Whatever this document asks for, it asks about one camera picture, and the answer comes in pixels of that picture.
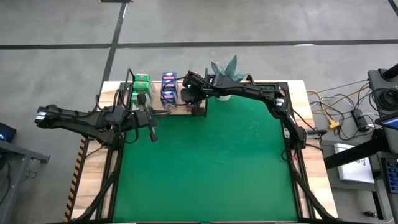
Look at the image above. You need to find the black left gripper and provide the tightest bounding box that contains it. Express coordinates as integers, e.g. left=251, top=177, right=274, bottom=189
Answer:
left=114, top=92, right=172, bottom=143

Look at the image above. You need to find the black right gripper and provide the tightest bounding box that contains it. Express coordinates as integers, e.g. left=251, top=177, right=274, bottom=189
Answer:
left=181, top=71, right=217, bottom=118

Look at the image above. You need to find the wooden shelf board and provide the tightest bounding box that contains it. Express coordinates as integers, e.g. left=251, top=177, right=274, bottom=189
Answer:
left=131, top=81, right=208, bottom=116

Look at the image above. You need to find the green plant in white pot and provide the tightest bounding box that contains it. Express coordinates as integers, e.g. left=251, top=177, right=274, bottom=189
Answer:
left=210, top=54, right=249, bottom=102

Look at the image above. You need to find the green table mat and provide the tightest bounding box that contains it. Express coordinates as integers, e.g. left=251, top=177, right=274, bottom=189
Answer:
left=112, top=85, right=299, bottom=222

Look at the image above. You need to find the black device with blue light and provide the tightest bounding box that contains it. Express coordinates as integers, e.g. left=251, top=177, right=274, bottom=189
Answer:
left=0, top=122, right=17, bottom=144

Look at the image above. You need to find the gray side table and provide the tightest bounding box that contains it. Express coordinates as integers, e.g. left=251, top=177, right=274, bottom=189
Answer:
left=0, top=139, right=50, bottom=224

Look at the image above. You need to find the black power adapter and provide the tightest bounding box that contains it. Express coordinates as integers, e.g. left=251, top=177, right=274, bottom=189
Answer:
left=351, top=108, right=371, bottom=132

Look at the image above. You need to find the black diagonal bar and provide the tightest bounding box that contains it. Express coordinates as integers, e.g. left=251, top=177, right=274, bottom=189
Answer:
left=323, top=129, right=398, bottom=170

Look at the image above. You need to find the white box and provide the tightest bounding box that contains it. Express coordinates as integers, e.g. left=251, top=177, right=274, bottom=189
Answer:
left=334, top=142, right=376, bottom=184

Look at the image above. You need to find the gray equipment stand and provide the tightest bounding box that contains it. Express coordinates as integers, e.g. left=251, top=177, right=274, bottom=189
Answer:
left=368, top=63, right=398, bottom=118

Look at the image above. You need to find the tablet with blue screen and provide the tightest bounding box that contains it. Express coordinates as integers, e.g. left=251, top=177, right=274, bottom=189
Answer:
left=374, top=112, right=398, bottom=131

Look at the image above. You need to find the keypad with blue keys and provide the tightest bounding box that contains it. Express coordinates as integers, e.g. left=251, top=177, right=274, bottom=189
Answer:
left=381, top=157, right=398, bottom=194

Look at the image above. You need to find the black table frame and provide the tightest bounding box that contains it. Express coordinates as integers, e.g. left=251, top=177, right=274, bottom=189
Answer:
left=70, top=80, right=336, bottom=224

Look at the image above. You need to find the yellow cable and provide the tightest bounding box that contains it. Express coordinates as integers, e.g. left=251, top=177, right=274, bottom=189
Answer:
left=307, top=89, right=340, bottom=130

